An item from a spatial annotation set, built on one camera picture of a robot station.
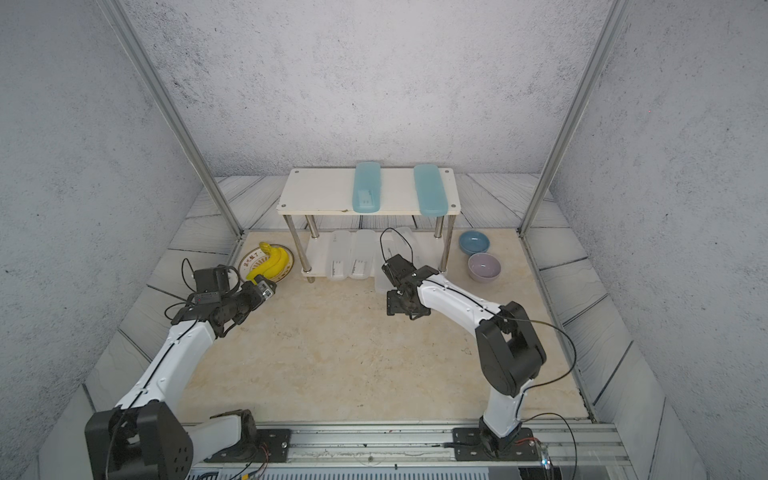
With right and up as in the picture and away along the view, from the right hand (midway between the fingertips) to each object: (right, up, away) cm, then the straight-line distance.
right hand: (404, 307), depth 89 cm
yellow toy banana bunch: (-45, +12, +14) cm, 48 cm away
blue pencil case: (+7, +32, -6) cm, 33 cm away
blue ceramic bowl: (+28, +20, +26) cm, 43 cm away
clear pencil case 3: (-7, +17, +15) cm, 24 cm away
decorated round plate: (-55, +14, +22) cm, 61 cm away
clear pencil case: (-14, +15, +16) cm, 26 cm away
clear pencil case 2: (-22, +15, +16) cm, 31 cm away
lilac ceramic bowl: (+28, +11, +16) cm, 35 cm away
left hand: (-38, +6, -4) cm, 38 cm away
